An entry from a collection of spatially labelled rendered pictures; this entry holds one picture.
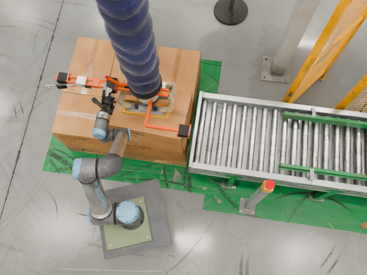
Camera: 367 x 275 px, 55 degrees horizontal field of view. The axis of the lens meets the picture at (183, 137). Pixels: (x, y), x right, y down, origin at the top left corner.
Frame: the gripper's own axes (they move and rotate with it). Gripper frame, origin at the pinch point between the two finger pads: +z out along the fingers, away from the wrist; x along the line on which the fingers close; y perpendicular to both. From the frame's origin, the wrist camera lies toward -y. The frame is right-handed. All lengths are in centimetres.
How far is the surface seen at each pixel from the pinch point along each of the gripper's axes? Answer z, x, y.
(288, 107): 34, -65, 139
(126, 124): -15.2, -29.7, 11.2
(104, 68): 51, -70, -32
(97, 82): 1.3, 1.7, -7.4
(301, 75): 44, -26, 138
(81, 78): 2.6, 1.5, -19.5
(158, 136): -20, -33, 36
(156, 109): -8.4, -8.0, 35.2
